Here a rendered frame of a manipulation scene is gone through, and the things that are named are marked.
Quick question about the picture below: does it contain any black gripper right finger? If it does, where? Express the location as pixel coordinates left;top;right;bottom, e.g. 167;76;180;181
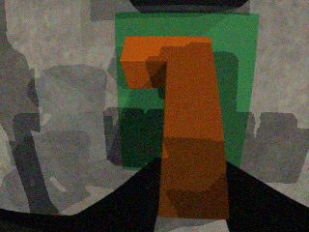
225;161;309;232

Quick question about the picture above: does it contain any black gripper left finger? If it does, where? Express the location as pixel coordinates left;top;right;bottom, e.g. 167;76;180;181
0;158;161;232

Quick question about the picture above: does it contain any orange l-shaped part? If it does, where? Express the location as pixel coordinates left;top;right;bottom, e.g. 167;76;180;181
120;36;229;220

